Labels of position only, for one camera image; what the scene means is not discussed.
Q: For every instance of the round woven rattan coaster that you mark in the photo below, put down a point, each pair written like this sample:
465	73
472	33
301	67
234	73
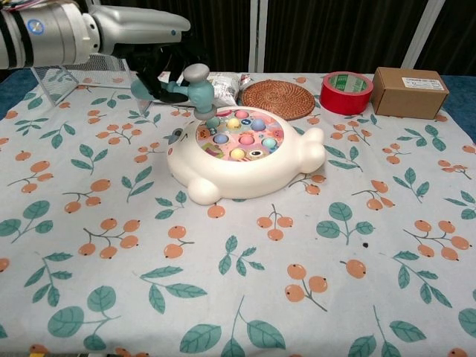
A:
277	99

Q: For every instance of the floral print tablecloth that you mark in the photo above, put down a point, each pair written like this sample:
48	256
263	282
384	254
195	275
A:
238	260

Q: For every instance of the white printed snack packet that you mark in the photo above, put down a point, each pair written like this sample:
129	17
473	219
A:
223	89

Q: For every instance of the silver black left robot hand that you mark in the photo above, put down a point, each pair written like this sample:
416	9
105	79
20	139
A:
141	26

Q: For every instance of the brown cardboard box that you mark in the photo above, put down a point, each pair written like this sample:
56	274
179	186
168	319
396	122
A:
405	98

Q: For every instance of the light blue toy handle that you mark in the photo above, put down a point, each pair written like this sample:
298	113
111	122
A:
201	93

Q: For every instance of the clear mesh display rack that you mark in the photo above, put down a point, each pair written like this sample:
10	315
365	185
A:
56	80

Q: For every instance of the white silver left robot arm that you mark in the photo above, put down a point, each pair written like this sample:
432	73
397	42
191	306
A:
48	33

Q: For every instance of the white fish-shaped toy game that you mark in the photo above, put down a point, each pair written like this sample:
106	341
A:
238	178

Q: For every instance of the red tape roll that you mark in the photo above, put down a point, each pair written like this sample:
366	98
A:
342	102

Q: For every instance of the grey aluminium partition post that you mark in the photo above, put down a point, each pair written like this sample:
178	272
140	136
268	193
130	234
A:
258	35
414	41

